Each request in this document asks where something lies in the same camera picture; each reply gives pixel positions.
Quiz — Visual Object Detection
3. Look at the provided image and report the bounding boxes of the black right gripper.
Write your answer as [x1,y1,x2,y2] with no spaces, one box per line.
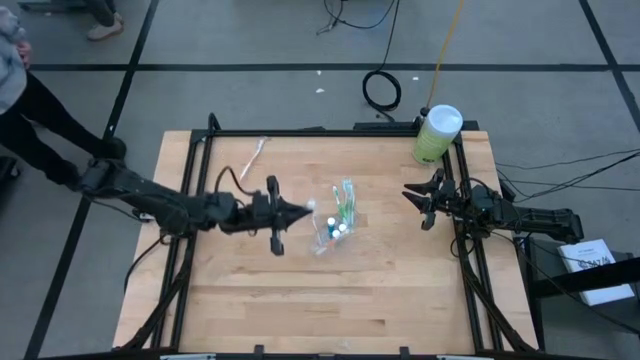
[401,167,469,232]

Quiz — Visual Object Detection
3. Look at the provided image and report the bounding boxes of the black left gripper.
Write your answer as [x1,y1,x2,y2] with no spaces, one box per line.
[221,174,314,258]

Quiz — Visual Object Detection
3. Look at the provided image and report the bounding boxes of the clear plastic bag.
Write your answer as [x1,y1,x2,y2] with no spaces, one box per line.
[307,209,361,259]

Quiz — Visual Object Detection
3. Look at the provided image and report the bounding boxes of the green disinfecting wipes canister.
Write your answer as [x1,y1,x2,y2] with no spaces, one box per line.
[411,103,465,166]

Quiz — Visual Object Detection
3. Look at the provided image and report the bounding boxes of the black flat box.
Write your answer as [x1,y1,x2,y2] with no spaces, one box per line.
[352,121,480,133]

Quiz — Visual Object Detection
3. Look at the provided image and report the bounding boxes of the white printed box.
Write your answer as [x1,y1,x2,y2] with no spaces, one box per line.
[557,238,636,307]

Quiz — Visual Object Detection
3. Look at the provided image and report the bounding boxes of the black metal stand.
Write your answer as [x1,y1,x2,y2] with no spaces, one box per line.
[514,234,640,341]

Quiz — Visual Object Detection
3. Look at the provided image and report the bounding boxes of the person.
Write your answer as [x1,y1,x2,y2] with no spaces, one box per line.
[0,4,128,187]
[85,0,125,42]

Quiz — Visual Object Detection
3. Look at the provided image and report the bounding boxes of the black chair base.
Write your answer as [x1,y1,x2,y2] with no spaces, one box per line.
[0,156,21,182]

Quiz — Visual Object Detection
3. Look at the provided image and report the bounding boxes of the grey metal base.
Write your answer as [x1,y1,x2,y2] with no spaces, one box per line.
[18,0,90,12]

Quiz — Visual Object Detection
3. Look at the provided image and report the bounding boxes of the black aluminium table frame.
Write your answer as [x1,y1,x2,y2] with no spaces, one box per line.
[114,112,539,354]

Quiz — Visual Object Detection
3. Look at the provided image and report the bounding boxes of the black coiled cable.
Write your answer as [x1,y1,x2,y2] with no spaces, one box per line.
[361,0,403,124]

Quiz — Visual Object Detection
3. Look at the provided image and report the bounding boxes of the yellow cable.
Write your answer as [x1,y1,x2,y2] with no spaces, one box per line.
[427,0,467,110]

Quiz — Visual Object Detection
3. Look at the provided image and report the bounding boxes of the thin black floor cable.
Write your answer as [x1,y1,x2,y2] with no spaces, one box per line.
[494,148,640,169]
[499,178,640,194]

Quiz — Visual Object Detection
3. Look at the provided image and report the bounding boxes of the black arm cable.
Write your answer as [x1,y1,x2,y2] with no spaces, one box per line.
[123,232,169,294]

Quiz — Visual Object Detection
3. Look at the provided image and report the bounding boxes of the thick black floor cable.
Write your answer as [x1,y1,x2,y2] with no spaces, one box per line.
[519,152,640,201]

